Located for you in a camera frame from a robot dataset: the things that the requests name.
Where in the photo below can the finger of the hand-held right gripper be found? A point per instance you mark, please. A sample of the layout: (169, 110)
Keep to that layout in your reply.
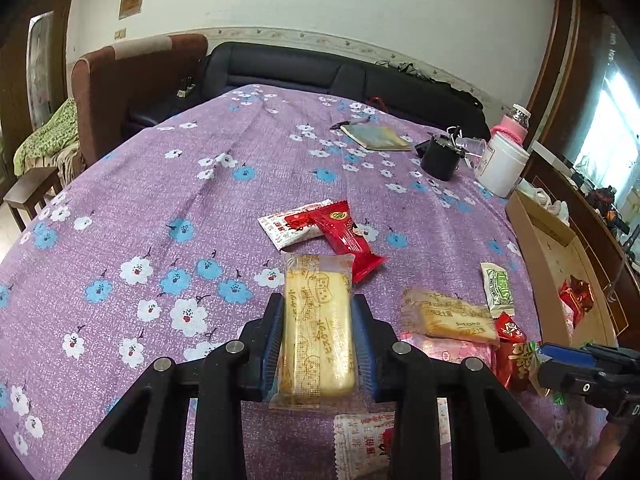
(565, 379)
(570, 354)

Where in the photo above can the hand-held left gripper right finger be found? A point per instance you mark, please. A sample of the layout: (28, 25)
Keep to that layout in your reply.
(365, 350)

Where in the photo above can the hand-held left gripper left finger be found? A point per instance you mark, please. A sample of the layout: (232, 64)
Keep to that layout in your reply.
(272, 345)

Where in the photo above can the yellow cake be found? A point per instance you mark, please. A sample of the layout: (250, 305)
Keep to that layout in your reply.
(315, 320)
(450, 317)

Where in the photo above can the red gold-print candy bag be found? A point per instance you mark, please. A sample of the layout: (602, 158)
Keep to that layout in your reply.
(517, 365)

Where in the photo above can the cardboard box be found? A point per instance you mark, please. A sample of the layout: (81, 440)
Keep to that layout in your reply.
(545, 260)

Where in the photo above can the red pastry wrapper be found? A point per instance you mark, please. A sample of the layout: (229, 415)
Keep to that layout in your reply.
(345, 237)

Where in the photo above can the white and red sachet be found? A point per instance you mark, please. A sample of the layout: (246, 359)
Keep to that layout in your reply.
(287, 227)
(365, 440)

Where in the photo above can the person's right forearm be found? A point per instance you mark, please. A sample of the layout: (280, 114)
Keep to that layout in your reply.
(612, 455)

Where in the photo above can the red foil candy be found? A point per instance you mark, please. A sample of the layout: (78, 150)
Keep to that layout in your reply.
(577, 295)

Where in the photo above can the small red cartoon sachet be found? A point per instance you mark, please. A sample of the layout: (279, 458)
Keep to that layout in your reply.
(511, 331)

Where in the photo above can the pink wrapper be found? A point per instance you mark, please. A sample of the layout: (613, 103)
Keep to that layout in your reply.
(445, 352)

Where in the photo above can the green and white small sachet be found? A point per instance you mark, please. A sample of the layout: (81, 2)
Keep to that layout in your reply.
(498, 287)

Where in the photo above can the white cloth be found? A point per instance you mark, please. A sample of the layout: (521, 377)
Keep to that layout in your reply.
(550, 207)

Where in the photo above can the windowsill clutter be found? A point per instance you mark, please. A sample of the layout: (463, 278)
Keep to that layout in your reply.
(602, 197)

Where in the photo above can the white plastic jar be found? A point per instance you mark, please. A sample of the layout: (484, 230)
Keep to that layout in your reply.
(500, 165)

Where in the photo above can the black jar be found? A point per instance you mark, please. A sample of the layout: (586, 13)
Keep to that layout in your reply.
(439, 160)

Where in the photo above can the small black box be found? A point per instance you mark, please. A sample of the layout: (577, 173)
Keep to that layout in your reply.
(422, 147)

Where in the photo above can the yellow-green notebook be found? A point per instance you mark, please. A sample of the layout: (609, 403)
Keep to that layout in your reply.
(375, 136)

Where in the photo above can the black pen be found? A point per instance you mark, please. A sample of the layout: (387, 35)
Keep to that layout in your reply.
(350, 122)

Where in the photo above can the clear plastic cup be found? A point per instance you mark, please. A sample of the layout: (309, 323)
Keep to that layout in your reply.
(472, 147)

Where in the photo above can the pink sleeved bottle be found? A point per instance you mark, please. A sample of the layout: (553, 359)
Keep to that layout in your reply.
(515, 127)

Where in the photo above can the window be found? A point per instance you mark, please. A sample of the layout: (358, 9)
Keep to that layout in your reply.
(615, 125)

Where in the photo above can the beige fringed cloth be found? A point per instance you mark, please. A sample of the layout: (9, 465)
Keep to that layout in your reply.
(70, 165)

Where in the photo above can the small dark bottles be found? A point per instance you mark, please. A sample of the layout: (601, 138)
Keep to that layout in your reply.
(186, 87)

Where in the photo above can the black leather sofa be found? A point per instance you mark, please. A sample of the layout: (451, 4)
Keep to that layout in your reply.
(280, 67)

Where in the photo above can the dark clothes on sofa back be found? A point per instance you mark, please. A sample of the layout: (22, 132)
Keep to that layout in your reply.
(450, 85)

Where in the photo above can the wooden stool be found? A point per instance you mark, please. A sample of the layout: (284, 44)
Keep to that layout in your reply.
(30, 187)

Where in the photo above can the brown armchair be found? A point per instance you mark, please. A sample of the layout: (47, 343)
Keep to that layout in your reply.
(130, 90)

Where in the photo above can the green patterned blanket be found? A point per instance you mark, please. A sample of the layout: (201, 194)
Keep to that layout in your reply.
(47, 135)

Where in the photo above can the wooden glazed door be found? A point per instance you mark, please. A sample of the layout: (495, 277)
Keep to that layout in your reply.
(40, 60)

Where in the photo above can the small wall plaque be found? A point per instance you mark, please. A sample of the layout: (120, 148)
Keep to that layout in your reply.
(132, 3)

